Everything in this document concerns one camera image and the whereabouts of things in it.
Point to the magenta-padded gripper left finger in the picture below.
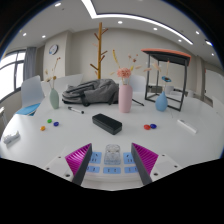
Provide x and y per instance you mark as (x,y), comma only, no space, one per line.
(78,159)

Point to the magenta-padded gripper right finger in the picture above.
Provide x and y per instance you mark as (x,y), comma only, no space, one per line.
(146,159)

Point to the small clear charger block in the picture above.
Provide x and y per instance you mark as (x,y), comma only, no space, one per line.
(112,155)

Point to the red round magnet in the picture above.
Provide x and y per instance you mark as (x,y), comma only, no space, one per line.
(147,127)

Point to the blue round magnet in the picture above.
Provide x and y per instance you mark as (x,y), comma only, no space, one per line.
(153,126)
(56,123)

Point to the white power strip blue sockets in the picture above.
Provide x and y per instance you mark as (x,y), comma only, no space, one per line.
(111,170)

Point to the black rectangular case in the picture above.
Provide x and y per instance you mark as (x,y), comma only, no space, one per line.
(106,124)

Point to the orange round magnet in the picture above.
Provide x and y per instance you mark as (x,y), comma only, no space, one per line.
(42,128)

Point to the green round magnet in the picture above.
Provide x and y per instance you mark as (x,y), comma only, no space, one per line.
(49,121)

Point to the black marker pen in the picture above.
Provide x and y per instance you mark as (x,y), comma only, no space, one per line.
(76,110)

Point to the plain white remote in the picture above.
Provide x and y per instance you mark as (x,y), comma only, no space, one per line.
(186,126)

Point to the thin black pen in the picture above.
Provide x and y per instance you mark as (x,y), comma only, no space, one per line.
(138,102)

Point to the blue vase with dried stems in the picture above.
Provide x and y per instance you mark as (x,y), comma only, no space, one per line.
(161,103)

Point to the pink vase with flowers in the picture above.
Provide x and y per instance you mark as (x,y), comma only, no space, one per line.
(125,98)

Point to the green vase with dried stems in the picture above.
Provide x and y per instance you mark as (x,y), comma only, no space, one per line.
(54,99)

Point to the grey backpack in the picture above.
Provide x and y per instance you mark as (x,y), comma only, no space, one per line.
(93,91)

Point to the white remote with coloured buttons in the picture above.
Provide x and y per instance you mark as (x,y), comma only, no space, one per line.
(11,137)

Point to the white chair blue cushion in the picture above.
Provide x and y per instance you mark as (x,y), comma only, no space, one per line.
(31,90)

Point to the whiteboard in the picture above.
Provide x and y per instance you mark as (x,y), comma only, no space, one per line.
(215,86)

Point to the grey curtain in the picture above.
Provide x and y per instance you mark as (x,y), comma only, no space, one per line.
(29,63)

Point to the window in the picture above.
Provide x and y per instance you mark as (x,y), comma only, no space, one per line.
(8,76)

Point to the wooden coat tree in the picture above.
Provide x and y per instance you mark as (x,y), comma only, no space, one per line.
(99,50)

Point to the rectangular ceiling light panel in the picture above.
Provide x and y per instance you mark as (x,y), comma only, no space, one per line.
(209,43)

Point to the round ceiling spot lights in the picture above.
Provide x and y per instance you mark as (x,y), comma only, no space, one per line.
(120,22)

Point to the long ceiling light strip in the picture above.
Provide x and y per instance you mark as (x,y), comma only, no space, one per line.
(89,8)

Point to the black frame table orange top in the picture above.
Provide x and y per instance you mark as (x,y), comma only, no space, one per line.
(166,53)

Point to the round wall clock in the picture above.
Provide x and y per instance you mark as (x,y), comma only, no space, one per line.
(53,49)

